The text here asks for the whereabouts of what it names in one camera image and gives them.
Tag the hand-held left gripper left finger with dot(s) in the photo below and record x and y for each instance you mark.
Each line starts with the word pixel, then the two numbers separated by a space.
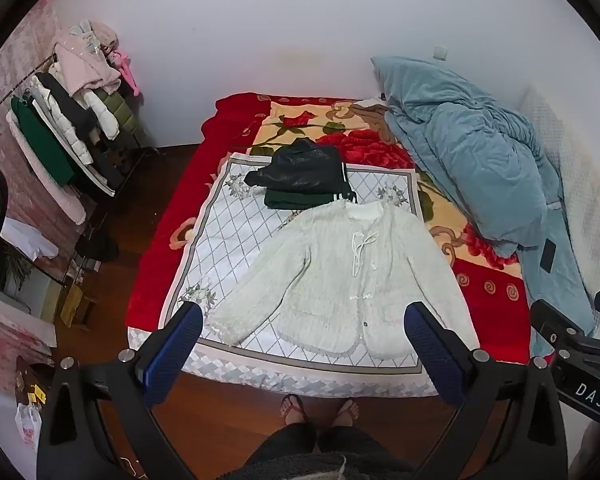
pixel 175 350

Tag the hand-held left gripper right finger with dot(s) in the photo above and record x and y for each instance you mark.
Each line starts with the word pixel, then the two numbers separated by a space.
pixel 432 350

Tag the white knit cardigan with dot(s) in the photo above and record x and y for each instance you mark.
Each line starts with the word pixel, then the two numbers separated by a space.
pixel 320 270

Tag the black phone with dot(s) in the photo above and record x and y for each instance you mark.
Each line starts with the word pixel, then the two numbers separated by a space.
pixel 548 255

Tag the person's right foot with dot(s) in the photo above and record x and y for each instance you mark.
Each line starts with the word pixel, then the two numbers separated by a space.
pixel 345 411

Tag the person's foot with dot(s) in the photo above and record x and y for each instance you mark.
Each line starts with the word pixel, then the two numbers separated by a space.
pixel 292 409
pixel 345 411

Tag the wooden box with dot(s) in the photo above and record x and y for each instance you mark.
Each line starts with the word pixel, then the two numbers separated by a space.
pixel 77 305

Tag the white mattress sheet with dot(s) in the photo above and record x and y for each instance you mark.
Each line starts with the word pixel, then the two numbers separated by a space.
pixel 585 200

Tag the person's left foot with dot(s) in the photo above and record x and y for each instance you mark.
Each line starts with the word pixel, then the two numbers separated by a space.
pixel 292 409

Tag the white diamond-print blanket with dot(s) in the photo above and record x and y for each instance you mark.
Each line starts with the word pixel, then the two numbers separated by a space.
pixel 245 225

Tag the red floral blanket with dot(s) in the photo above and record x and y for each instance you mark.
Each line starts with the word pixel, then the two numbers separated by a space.
pixel 180 200

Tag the person's dark pants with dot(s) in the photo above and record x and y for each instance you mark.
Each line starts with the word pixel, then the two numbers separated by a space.
pixel 300 440

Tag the person's grey fleece top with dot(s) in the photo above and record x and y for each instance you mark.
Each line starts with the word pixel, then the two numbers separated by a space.
pixel 325 467

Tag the white plastic bag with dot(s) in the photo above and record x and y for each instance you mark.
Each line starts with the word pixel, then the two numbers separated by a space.
pixel 27 425

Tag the blue quilt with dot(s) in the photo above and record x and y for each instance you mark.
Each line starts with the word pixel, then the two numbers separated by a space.
pixel 470 160

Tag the white cloth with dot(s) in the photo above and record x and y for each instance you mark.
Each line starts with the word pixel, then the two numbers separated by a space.
pixel 25 240

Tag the dark green striped sweater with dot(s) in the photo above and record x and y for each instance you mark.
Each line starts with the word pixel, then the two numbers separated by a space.
pixel 290 201

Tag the black leather jacket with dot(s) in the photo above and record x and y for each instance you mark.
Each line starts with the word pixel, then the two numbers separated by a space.
pixel 295 167

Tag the brown cloth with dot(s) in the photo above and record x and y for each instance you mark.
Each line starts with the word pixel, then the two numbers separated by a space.
pixel 375 115

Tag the white puffer vest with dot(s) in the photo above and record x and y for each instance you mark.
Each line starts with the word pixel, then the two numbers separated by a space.
pixel 67 130

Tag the olive puffer jacket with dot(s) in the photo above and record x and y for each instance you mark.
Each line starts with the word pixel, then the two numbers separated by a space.
pixel 125 110

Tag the white puffer jacket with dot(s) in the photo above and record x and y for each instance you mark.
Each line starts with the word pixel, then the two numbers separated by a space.
pixel 105 112

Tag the green hanging garment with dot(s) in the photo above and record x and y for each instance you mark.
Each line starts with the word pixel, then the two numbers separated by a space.
pixel 37 135

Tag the pink plush toy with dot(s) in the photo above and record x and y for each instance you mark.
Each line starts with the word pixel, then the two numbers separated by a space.
pixel 126 72

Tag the pink coat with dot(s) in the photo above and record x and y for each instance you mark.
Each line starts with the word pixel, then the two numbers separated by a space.
pixel 87 67

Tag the white wall socket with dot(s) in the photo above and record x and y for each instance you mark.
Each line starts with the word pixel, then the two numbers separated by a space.
pixel 440 53

